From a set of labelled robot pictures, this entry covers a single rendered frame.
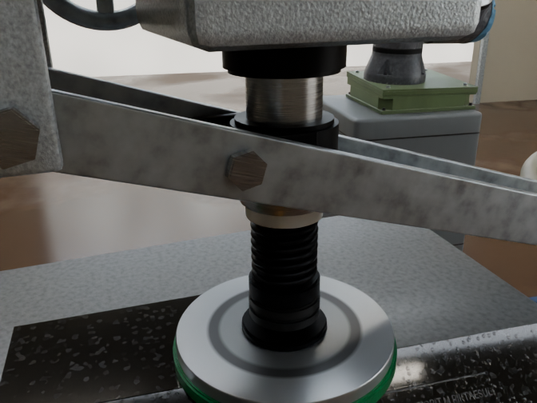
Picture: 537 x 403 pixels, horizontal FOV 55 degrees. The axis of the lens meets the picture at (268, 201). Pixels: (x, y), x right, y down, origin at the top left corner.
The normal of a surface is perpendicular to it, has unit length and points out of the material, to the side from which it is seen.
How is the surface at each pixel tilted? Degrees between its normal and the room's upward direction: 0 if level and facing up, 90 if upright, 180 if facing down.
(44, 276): 0
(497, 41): 90
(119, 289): 0
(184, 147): 90
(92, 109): 90
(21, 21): 90
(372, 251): 0
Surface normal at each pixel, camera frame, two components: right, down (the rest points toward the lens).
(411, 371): 0.17, -0.41
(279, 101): -0.12, 0.37
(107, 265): -0.01, -0.93
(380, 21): 0.36, 0.34
